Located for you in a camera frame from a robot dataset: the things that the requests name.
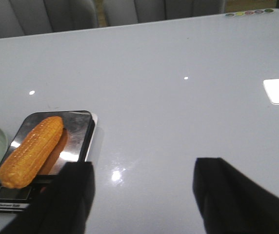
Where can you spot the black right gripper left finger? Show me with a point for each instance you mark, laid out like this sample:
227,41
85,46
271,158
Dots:
63,207

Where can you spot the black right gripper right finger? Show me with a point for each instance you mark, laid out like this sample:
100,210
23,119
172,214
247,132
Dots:
231,203

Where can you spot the orange corn cob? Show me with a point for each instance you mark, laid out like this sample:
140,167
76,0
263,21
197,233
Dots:
24,163

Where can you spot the digital kitchen scale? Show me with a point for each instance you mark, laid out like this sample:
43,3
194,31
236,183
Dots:
73,146

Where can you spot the coloured round stickers row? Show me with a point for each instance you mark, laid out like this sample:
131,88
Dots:
249,13

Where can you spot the grey armchair left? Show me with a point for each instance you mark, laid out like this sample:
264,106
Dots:
32,17

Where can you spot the grey armchair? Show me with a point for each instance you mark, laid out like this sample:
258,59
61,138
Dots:
126,12
32,17

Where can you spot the grey armchair right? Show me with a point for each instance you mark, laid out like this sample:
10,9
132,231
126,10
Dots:
126,12

